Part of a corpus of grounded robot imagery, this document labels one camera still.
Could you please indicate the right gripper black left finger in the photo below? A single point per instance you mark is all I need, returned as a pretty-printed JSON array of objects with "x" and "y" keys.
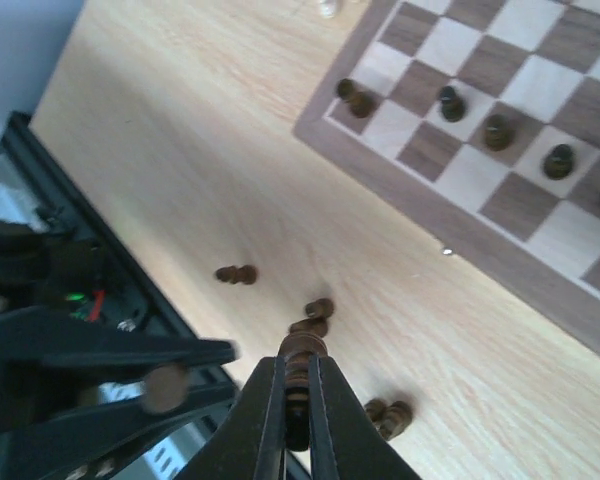
[{"x": 250, "y": 444}]

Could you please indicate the wooden chess board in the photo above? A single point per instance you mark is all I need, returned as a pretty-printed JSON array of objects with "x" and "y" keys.
[{"x": 536, "y": 62}]

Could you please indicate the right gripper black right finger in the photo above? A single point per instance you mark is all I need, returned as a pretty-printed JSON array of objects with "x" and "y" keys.
[{"x": 343, "y": 441}]

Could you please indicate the light chess piece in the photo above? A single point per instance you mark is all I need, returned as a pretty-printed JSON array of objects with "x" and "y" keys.
[{"x": 328, "y": 9}]

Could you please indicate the black aluminium frame rail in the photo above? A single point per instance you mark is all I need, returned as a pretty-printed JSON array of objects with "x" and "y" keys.
[{"x": 65, "y": 246}]

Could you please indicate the grey slotted cable duct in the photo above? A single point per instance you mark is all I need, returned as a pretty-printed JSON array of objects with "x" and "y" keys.
[{"x": 165, "y": 460}]

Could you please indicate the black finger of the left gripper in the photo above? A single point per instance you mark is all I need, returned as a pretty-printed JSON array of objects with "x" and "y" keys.
[
  {"x": 86, "y": 437},
  {"x": 37, "y": 337}
]

